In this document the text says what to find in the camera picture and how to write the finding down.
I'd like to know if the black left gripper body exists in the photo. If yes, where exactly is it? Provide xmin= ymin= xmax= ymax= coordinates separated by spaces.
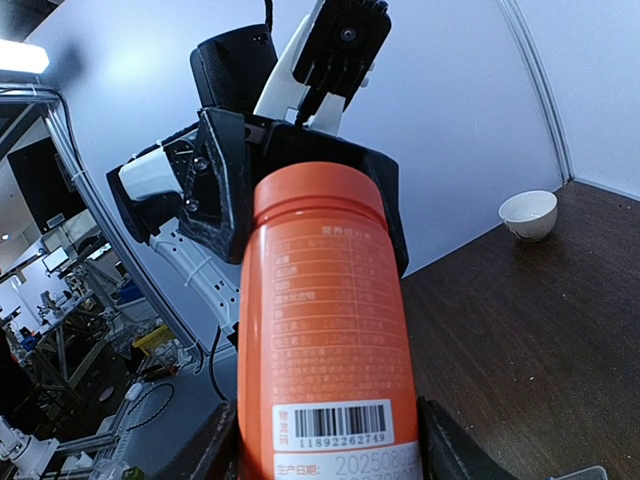
xmin=197 ymin=107 xmax=371 ymax=191

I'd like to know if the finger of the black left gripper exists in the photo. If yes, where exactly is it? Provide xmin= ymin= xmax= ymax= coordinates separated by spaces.
xmin=360 ymin=147 xmax=409 ymax=278
xmin=179 ymin=108 xmax=253 ymax=264

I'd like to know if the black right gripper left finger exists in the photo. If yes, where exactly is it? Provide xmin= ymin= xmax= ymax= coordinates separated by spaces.
xmin=152 ymin=400 xmax=238 ymax=480

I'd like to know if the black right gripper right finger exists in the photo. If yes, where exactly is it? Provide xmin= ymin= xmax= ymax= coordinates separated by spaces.
xmin=417 ymin=396 xmax=510 ymax=480

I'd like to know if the orange pill bottle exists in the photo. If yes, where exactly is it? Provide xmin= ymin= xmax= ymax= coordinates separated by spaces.
xmin=238 ymin=162 xmax=423 ymax=479

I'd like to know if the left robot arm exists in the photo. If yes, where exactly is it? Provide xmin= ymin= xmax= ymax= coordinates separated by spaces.
xmin=107 ymin=17 xmax=409 ymax=341

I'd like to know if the plain white ceramic bowl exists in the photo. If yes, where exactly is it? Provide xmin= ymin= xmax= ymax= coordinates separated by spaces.
xmin=498 ymin=190 xmax=558 ymax=243

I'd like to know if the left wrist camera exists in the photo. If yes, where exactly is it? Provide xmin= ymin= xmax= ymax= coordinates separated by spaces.
xmin=253 ymin=0 xmax=391 ymax=137

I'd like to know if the right aluminium frame post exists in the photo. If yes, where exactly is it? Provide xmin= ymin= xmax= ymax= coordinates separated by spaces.
xmin=497 ymin=0 xmax=575 ymax=184

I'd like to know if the aluminium frame post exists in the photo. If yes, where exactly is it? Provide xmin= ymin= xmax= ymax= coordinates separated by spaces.
xmin=1 ymin=82 xmax=206 ymax=361
xmin=497 ymin=0 xmax=575 ymax=184

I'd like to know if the left aluminium frame post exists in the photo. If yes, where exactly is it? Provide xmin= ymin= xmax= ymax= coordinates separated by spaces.
xmin=1 ymin=82 xmax=206 ymax=361

